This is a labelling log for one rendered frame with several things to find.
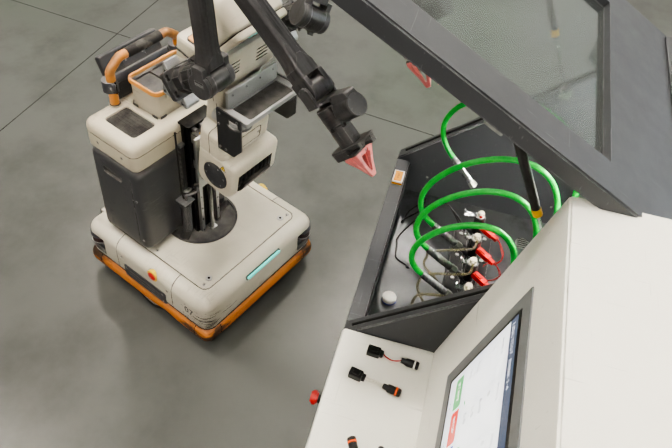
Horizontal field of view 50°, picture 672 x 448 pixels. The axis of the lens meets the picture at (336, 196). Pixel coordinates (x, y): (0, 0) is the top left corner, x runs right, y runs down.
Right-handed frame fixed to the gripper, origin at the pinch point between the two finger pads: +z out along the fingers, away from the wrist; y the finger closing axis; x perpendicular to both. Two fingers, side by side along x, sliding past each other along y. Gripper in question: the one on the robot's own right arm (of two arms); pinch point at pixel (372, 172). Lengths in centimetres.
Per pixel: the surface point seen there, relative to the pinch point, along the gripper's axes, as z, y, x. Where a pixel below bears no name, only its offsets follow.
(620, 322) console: 21, 66, -39
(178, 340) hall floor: 35, -134, -8
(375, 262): 22.7, -14.7, -3.6
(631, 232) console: 18, 63, -20
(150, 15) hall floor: -84, -244, 159
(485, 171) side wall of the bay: 29, -5, 43
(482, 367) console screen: 27, 36, -40
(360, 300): 24.8, -12.7, -16.5
